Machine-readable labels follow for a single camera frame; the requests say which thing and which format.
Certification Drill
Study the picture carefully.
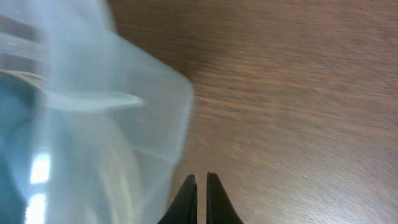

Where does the clear plastic storage bin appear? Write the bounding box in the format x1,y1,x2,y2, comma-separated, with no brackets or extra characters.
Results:
1,0,193,223

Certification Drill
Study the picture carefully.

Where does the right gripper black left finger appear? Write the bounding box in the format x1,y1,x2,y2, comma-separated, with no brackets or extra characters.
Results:
158,174,197,224

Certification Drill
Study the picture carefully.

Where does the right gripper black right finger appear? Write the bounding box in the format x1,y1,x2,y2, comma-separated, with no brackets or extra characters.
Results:
206,172,243,224

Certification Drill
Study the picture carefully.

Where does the dark blue bowl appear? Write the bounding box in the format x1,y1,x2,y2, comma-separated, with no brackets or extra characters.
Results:
1,72,37,223

